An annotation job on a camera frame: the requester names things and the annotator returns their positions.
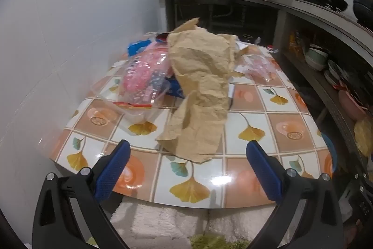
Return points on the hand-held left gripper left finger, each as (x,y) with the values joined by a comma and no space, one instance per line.
(113,170)

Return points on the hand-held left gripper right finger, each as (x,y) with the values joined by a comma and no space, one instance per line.
(265,170)

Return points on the clear bag of pink items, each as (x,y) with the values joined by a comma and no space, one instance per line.
(137,117)

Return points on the blue plastic basket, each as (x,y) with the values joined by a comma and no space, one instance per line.
(330,149)

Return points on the pink printed plastic bag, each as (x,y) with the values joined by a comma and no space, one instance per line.
(140,74)

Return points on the small clear pink plastic bag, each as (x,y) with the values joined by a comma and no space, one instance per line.
(259,69)

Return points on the blue white toothpaste box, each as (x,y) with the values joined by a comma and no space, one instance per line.
(176,90)

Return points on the brown paper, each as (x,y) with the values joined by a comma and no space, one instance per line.
(198,71)

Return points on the blue snack bag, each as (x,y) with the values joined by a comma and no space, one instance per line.
(135,47)

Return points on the red snack bag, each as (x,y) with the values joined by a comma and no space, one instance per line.
(160,37)

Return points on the white fluffy garment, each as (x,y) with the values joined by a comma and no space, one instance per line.
(163,219)

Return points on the yellow food bag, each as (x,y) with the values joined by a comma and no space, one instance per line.
(364,136)

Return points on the pink plastic basin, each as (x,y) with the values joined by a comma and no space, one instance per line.
(348,104)

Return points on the stack of plates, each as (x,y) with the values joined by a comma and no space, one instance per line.
(335,74)

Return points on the cooking oil bottle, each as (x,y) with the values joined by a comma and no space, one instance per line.
(271,47)

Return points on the stack of bowls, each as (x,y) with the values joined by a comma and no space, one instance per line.
(316,58)

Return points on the yellow snack packets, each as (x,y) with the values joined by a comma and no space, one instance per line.
(293,42)

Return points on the black pot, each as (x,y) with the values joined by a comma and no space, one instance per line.
(362,7)

